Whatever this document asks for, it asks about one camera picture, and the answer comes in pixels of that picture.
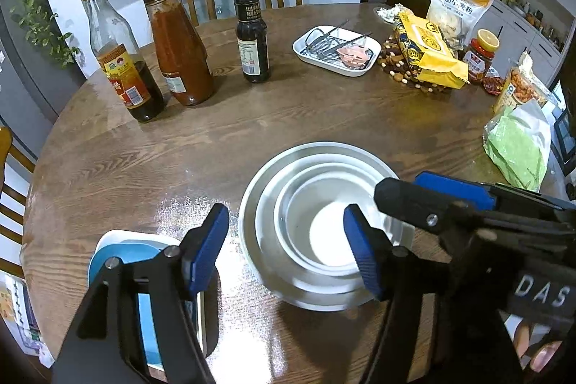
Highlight metal clips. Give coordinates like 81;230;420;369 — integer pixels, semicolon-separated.
306;21;374;58

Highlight white flour bag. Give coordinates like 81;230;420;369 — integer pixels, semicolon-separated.
425;0;496;52

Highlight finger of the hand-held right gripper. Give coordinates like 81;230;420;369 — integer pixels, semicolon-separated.
413;171;576;218
373;178;572;237

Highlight stack of books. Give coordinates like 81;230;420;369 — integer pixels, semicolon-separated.
0;271;55;369

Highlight jar with yellow lid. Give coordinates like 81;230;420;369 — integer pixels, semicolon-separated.
463;28;500;85

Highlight small white ribbed bowl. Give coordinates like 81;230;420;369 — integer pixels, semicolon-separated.
274;173;392;277

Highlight soy sauce bottle yellow cap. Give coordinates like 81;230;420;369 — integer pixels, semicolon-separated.
78;0;165;124

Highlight green powder bag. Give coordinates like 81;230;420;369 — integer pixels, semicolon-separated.
483;98;552;192

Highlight person's right hand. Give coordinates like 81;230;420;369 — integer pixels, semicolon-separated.
513;319;563;373

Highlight crumpled white tissue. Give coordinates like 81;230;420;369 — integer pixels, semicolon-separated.
373;4;415;25

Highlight white square plate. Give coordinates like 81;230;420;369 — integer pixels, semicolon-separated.
94;230;219;362

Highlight red chili packet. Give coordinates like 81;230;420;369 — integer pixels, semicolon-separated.
481;67;507;97

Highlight trailing green plant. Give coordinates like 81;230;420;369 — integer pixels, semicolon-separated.
9;0;84;70

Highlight peanut bag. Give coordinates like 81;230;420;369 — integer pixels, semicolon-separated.
492;51;559;115

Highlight pink clip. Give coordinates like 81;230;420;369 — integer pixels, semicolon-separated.
337;44;372;67

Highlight dark grey fridge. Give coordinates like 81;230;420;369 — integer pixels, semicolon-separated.
0;6;59;124

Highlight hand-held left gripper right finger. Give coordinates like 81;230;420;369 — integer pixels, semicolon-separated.
343;204;525;384

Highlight red sauce bottle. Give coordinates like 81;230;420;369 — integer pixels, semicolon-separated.
143;0;216;107

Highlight small dark sauce bottle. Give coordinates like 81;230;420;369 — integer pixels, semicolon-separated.
234;0;271;84

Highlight scattered nuts pile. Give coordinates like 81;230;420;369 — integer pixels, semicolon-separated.
377;37;455;94

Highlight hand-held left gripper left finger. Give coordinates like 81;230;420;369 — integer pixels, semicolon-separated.
51;203;230;384

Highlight medium white ribbed bowl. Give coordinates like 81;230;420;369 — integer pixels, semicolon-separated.
255;161;406;292

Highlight yellow snack package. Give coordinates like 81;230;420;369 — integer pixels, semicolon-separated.
393;8;471;90

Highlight white rectangular dish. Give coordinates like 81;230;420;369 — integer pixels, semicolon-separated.
292;25;382;78

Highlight row of counter jars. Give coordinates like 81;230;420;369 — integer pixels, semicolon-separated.
490;0;568;47

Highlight teal square plate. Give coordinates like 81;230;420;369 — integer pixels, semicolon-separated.
88;241;201;369

